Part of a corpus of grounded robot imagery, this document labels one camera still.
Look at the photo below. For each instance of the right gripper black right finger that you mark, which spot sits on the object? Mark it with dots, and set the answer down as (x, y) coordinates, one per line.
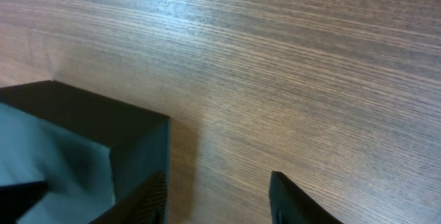
(291, 205)

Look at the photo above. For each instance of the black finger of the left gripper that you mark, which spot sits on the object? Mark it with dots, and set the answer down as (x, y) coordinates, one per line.
(18, 199)

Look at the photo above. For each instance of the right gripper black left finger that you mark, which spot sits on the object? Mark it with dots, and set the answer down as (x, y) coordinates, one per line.
(144, 205)

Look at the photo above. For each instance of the dark green box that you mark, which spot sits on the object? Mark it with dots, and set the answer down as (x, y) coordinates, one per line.
(92, 150)

